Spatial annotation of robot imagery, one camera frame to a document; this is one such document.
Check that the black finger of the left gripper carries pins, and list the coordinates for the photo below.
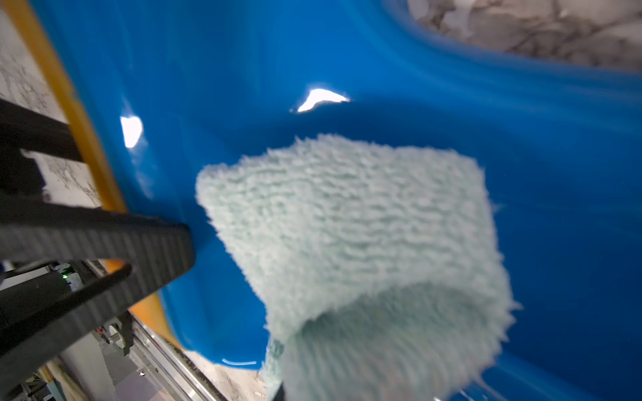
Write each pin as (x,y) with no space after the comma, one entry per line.
(47,323)
(158,251)

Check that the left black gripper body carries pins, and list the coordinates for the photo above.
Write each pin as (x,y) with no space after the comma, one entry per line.
(23,129)

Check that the blue rubber boot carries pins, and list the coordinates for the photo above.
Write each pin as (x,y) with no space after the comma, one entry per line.
(155,90)

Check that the mint green fluffy cloth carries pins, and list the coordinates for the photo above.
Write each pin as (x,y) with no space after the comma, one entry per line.
(378,266)

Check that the aluminium front rail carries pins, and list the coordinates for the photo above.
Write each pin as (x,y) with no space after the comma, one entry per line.
(169,367)

